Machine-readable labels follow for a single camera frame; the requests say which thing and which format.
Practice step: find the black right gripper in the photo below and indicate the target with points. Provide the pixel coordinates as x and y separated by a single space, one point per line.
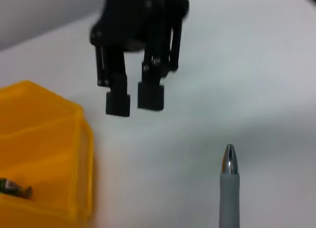
138 15

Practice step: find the silver white pen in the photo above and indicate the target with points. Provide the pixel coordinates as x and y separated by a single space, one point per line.
229 196

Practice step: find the yellow plastic bin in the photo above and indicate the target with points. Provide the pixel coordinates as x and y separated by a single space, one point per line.
44 144

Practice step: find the green plastic wrapper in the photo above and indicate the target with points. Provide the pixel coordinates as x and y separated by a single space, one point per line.
14 189

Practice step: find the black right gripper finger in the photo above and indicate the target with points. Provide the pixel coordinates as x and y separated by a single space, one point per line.
118 102
150 97

